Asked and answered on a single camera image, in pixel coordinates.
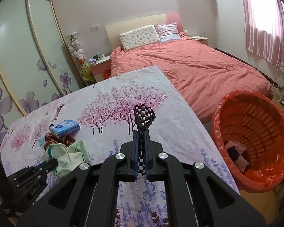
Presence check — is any pink nightstand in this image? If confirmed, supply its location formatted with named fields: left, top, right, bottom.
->
left=190, top=36, right=208, bottom=45
left=90, top=56, right=111, bottom=82

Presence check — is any pink trash in basket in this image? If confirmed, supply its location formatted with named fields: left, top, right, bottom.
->
left=225, top=140, right=249, bottom=172

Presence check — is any light green cloth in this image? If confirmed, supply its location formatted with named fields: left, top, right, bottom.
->
left=45, top=140, right=91, bottom=178

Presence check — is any left pink nightstand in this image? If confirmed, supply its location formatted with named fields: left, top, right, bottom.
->
left=90, top=56, right=111, bottom=82

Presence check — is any pink striped curtain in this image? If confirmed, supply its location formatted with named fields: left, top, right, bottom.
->
left=243, top=0, right=284, bottom=66

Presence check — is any bed with coral duvet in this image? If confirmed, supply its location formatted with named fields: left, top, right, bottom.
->
left=106, top=13, right=273, bottom=124

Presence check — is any floral glass wardrobe door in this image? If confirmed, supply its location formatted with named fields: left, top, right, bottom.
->
left=0, top=0, right=83, bottom=141

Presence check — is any black white checkered scrunchie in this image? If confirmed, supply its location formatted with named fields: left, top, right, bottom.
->
left=134, top=104, right=156, bottom=176

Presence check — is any floral cherry tree tablecloth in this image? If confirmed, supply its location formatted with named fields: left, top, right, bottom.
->
left=0, top=65, right=240, bottom=227

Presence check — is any striped pink pillow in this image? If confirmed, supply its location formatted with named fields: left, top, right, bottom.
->
left=155, top=22, right=181, bottom=43

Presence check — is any plush toy bouquet stack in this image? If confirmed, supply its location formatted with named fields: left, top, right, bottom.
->
left=68, top=32, right=96, bottom=86

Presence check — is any far pink nightstand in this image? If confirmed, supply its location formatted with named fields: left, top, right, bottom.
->
left=190, top=36, right=208, bottom=45

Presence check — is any blue Vinda tissue pack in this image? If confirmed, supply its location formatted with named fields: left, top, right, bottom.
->
left=49, top=119, right=80, bottom=138

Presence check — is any brown striped scrunchie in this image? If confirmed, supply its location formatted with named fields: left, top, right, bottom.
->
left=44, top=132, right=76, bottom=151

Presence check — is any red mesh trash basket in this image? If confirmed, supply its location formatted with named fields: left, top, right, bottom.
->
left=211, top=90, right=284, bottom=193

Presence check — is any white wire rack shelf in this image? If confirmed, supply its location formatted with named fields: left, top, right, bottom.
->
left=272, top=60, right=284, bottom=110

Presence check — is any white floral pillow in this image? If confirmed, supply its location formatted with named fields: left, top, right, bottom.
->
left=119, top=25, right=160, bottom=52

